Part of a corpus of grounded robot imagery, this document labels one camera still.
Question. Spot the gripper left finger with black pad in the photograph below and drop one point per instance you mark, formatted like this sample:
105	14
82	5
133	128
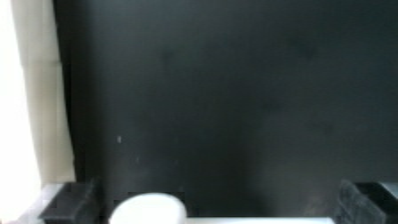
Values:
75	205

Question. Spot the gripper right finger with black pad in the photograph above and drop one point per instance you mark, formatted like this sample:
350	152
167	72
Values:
366	203

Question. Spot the white drawer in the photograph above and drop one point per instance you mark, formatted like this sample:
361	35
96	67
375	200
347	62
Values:
156	208

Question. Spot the white front fence rail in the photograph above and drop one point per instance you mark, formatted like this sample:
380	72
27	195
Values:
36	151

